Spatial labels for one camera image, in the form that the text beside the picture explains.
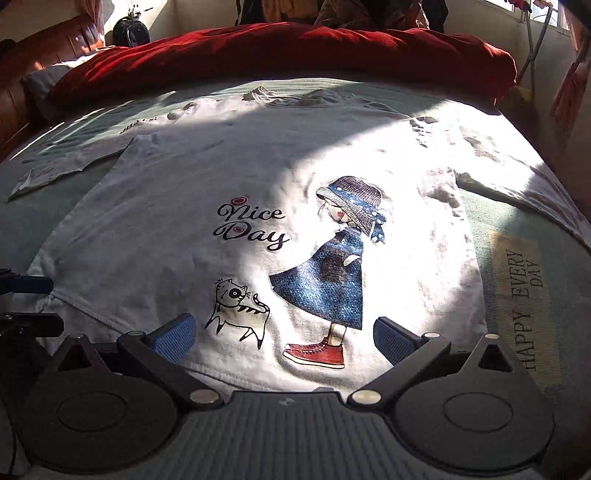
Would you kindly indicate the pink curtain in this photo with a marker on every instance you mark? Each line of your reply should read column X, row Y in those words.
column 94, row 21
column 570, row 92

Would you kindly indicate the window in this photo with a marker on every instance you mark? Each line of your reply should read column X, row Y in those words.
column 531, row 9

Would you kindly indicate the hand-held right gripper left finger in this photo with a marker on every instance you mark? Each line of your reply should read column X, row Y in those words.
column 173, row 339

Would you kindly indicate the white printed t-shirt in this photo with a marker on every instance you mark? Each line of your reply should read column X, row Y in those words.
column 184, row 184

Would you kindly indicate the metal folding rack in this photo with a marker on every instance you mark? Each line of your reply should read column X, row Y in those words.
column 535, row 46

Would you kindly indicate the black bag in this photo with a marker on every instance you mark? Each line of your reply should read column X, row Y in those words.
column 131, row 32

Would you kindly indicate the grey pillow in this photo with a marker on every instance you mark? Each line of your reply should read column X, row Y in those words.
column 44, row 87

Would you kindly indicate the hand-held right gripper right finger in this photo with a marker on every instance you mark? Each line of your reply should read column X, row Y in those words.
column 392, row 339

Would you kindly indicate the red quilt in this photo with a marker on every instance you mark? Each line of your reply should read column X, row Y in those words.
column 277, row 55

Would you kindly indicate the wooden headboard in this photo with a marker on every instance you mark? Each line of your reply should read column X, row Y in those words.
column 37, row 55

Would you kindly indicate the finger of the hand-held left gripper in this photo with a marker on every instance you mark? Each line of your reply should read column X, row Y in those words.
column 37, row 324
column 32, row 285

